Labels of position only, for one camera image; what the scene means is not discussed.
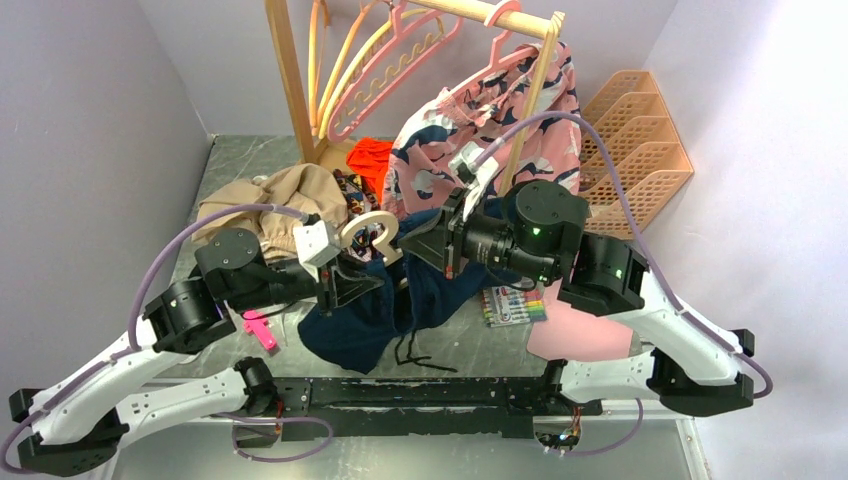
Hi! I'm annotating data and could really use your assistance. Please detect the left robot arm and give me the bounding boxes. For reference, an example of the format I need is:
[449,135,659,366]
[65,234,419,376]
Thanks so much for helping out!
[5,228,383,477]

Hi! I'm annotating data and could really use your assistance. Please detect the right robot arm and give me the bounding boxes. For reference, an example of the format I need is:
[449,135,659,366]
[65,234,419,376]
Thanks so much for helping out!
[399,180,755,417]

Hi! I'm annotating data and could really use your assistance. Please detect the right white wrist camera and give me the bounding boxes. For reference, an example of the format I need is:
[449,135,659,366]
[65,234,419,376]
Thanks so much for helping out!
[449,141,500,221]

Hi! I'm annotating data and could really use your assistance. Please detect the orange hanger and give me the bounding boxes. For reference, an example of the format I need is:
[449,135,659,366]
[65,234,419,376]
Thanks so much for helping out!
[308,0,386,130]

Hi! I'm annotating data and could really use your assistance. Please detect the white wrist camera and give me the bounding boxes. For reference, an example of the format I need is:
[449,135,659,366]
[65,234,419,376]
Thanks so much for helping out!
[449,141,500,221]
[293,220,342,269]

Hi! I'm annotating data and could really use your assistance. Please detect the pink clipboard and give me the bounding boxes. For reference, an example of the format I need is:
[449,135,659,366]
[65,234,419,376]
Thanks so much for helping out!
[526,281,634,362]

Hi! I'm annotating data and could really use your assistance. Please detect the pink shark print shorts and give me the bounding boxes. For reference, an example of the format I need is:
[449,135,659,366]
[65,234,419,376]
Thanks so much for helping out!
[380,42,582,219]

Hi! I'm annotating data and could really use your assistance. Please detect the pink plastic clip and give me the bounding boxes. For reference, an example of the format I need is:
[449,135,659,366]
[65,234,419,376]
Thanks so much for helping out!
[242,310,278,351]

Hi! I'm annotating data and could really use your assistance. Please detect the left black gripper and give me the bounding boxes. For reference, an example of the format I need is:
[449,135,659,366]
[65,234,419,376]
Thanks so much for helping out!
[228,246,386,315]

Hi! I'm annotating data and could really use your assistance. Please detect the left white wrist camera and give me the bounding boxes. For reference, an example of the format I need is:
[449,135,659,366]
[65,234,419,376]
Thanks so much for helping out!
[293,220,342,269]

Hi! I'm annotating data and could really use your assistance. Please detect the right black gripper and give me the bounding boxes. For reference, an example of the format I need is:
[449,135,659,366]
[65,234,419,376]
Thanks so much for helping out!
[399,187,557,284]

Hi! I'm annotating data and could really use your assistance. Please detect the colourful patterned shorts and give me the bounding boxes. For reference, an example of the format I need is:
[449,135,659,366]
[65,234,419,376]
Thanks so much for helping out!
[333,169,382,262]

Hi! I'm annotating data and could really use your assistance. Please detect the beige shorts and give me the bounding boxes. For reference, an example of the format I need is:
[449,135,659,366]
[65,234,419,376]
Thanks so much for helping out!
[192,164,348,260]

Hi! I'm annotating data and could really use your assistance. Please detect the navy blue shorts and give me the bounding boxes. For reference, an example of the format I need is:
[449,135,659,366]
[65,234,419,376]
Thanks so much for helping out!
[298,198,525,376]

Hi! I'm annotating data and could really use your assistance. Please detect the peach plastic file organizer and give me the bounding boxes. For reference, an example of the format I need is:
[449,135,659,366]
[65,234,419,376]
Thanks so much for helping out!
[579,70,694,240]

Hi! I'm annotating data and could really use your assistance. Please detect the pink hanger holding shorts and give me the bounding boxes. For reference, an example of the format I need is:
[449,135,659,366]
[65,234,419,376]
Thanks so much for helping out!
[450,0,541,94]

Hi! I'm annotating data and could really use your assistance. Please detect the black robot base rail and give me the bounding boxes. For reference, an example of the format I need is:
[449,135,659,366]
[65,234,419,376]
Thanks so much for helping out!
[274,377,602,441]

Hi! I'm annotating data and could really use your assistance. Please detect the wooden clothes rack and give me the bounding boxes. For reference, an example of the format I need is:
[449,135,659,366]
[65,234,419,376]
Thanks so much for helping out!
[266,1,564,196]

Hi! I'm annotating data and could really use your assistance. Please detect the marker pen set box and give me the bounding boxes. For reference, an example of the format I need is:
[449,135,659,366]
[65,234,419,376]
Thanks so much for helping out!
[482,286,547,327]

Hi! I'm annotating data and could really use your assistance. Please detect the orange garment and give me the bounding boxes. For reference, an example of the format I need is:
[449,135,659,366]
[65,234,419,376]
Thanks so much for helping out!
[346,137,393,196]

